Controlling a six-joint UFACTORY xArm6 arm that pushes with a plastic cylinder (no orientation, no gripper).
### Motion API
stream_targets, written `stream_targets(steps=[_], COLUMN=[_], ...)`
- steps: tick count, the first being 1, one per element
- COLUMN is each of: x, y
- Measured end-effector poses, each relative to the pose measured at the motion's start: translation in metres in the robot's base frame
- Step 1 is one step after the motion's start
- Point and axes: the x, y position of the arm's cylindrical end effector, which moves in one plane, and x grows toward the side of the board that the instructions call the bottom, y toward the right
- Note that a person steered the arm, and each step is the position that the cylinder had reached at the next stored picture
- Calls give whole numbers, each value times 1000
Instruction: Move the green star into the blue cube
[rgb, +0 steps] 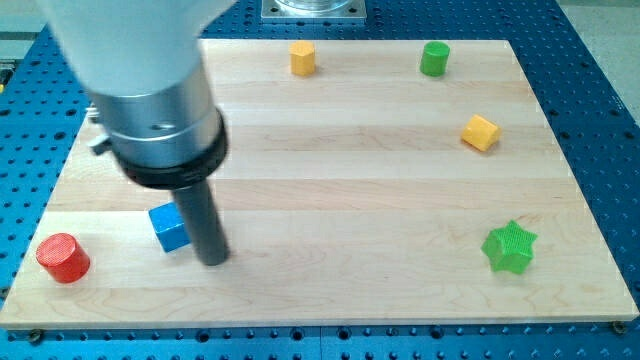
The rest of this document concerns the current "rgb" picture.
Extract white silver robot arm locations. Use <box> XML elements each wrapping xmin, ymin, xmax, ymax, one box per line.
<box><xmin>37</xmin><ymin>0</ymin><xmax>234</xmax><ymax>190</ymax></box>

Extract blue cube block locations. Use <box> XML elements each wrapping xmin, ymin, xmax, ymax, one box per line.
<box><xmin>148</xmin><ymin>202</ymin><xmax>190</xmax><ymax>253</ymax></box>

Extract green star block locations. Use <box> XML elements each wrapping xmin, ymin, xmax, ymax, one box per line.
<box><xmin>481</xmin><ymin>220</ymin><xmax>538</xmax><ymax>275</ymax></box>

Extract light wooden board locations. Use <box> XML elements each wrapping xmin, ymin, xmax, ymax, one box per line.
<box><xmin>1</xmin><ymin>40</ymin><xmax>638</xmax><ymax>330</ymax></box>

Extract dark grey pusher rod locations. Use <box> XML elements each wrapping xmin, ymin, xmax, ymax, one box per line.
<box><xmin>171</xmin><ymin>181</ymin><xmax>229</xmax><ymax>266</ymax></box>

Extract yellow hexagon block upright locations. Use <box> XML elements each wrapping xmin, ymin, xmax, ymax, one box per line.
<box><xmin>289</xmin><ymin>40</ymin><xmax>316</xmax><ymax>76</ymax></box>

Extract yellow block lying tilted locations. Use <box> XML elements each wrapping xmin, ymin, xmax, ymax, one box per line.
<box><xmin>461</xmin><ymin>114</ymin><xmax>502</xmax><ymax>152</ymax></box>

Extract green cylinder block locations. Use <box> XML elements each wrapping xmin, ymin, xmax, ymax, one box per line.
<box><xmin>419</xmin><ymin>41</ymin><xmax>450</xmax><ymax>77</ymax></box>

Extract red cylinder block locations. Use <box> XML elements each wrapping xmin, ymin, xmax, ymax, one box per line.
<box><xmin>36</xmin><ymin>233</ymin><xmax>91</xmax><ymax>284</ymax></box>

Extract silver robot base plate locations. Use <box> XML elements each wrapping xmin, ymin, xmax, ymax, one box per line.
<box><xmin>261</xmin><ymin>0</ymin><xmax>367</xmax><ymax>20</ymax></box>

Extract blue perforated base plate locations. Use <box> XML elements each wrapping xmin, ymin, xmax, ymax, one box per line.
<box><xmin>1</xmin><ymin>1</ymin><xmax>639</xmax><ymax>359</ymax></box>

